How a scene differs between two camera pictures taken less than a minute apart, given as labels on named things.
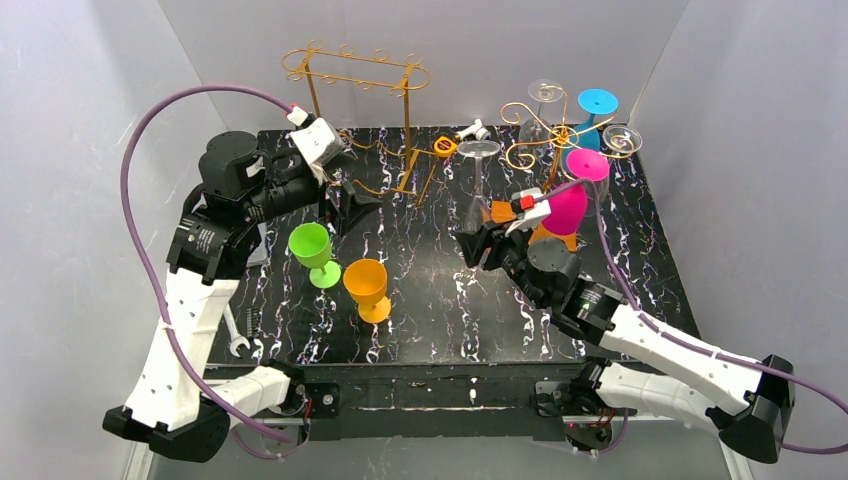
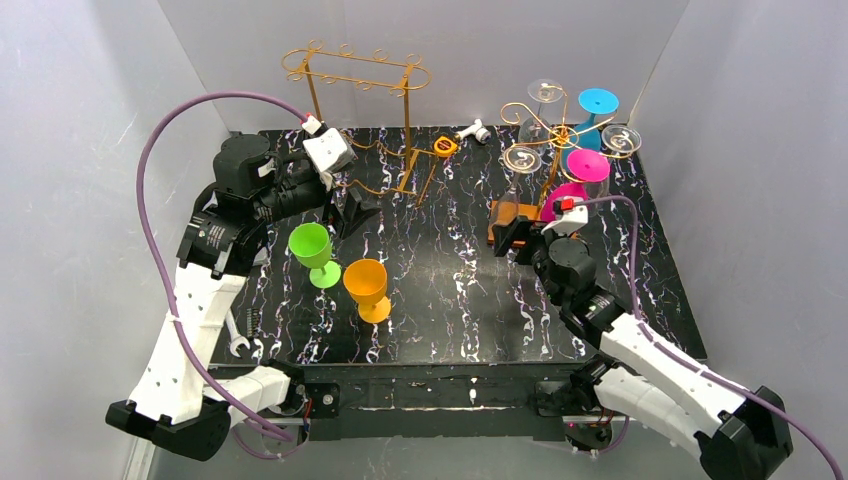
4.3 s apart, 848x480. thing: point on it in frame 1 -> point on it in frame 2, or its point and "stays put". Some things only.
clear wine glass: [477, 218] -> [517, 160]
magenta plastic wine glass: [569, 207] stays put
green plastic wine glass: [311, 245] stays put
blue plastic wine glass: [586, 135] stays put
